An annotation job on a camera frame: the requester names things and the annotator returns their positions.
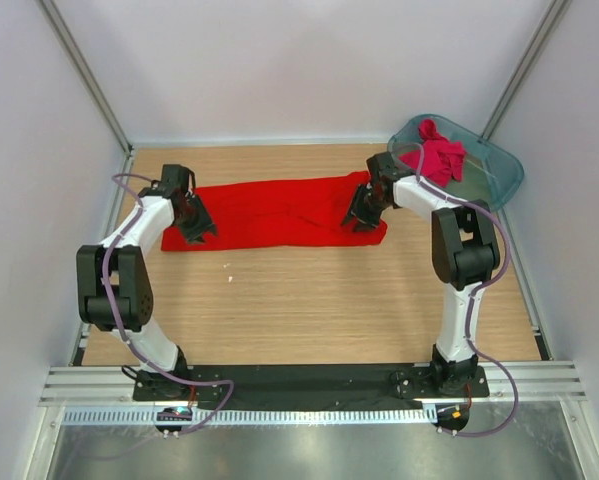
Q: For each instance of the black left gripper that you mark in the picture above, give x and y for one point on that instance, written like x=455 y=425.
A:
x=194 y=235

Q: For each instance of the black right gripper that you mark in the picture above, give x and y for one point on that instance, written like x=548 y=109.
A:
x=365 y=221

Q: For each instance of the red t shirt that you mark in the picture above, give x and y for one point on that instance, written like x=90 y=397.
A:
x=296 y=212

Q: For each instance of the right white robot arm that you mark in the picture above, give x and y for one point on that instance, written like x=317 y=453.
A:
x=464 y=252

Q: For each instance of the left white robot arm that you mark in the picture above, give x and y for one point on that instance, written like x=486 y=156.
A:
x=113 y=285

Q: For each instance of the magenta t shirt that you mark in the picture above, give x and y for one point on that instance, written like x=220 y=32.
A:
x=443 y=160

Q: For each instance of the teal plastic bin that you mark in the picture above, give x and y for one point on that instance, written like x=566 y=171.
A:
x=490 y=173

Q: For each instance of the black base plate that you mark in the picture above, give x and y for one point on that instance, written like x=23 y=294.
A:
x=306 y=388

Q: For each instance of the white slotted cable duct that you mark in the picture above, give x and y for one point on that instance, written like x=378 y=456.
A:
x=180 y=416

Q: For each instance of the left aluminium corner post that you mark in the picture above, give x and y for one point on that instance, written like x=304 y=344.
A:
x=76 y=57

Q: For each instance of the aluminium corner post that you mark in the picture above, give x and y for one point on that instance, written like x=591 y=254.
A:
x=539 y=40
x=76 y=57

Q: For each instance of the aluminium front rail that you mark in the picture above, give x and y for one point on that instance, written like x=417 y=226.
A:
x=535 y=381

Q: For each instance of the right aluminium corner post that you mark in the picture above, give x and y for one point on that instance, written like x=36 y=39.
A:
x=539 y=40

